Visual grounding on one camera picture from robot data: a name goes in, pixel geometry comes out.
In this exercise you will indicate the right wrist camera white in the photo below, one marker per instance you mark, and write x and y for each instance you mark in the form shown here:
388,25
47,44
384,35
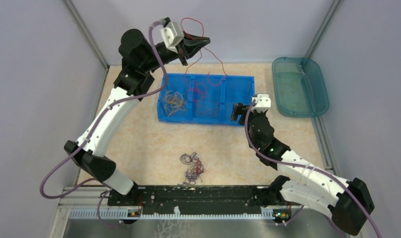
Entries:
261,102

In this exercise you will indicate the aluminium frame post left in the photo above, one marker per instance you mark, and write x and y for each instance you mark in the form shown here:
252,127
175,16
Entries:
86,33

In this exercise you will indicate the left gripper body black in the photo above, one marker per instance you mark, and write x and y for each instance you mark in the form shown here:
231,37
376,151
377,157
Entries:
168,55

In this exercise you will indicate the white slotted cable duct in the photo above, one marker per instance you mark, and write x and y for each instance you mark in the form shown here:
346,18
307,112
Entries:
126,214

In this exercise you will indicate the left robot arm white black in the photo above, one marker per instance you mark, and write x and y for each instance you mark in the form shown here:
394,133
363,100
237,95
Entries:
143,74

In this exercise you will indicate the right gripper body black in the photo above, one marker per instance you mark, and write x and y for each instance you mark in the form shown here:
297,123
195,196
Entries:
241,109

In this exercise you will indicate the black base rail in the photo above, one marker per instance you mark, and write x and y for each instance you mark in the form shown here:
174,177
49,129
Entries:
198,199

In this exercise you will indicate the blue three-compartment plastic bin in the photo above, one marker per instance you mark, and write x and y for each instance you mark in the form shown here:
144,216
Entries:
203,98

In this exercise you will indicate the aluminium frame post right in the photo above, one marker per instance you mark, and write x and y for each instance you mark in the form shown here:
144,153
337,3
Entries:
323,27

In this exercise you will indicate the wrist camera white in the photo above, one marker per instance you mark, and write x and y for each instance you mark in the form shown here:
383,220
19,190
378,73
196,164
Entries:
172,35
261,102

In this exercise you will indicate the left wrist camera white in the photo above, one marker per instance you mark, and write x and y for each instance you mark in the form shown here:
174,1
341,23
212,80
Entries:
172,35

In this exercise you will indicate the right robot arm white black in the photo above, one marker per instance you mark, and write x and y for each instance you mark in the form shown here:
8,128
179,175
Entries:
347,203

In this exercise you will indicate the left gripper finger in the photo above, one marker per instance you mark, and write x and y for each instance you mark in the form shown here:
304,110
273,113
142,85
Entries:
192,41
191,49

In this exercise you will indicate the aluminium rail right side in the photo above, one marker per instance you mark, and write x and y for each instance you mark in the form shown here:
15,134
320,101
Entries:
325,146

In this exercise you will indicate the aluminium frame post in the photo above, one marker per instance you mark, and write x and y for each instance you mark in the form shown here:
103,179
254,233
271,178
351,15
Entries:
86,33
323,27

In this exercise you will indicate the teal translucent plastic tray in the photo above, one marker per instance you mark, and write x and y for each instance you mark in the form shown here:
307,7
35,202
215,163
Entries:
299,88

